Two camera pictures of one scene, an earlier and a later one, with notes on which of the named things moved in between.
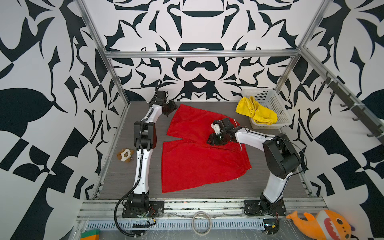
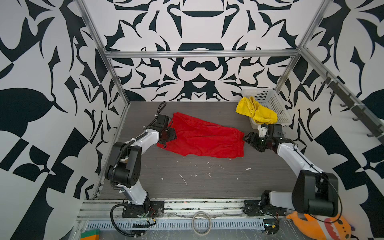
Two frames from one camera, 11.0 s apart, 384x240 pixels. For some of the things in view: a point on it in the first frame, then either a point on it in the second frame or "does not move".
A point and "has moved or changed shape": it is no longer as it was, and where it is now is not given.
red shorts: (209, 151) has moved or changed shape
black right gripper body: (219, 140) -> (261, 143)
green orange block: (91, 234) does not move
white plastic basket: (269, 99) does not move
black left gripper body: (171, 107) -> (170, 134)
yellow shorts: (260, 114) does not move
